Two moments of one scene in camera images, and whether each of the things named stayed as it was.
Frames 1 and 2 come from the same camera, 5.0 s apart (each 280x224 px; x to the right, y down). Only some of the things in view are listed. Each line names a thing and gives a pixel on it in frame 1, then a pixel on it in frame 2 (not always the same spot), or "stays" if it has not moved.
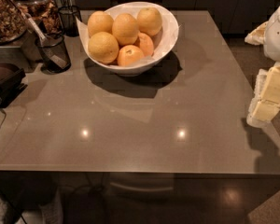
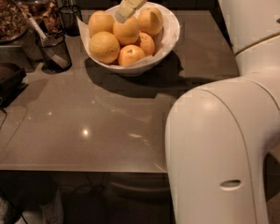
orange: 149,21 stays
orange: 103,48 stays
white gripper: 278,35 → 134,1
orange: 125,29 stays
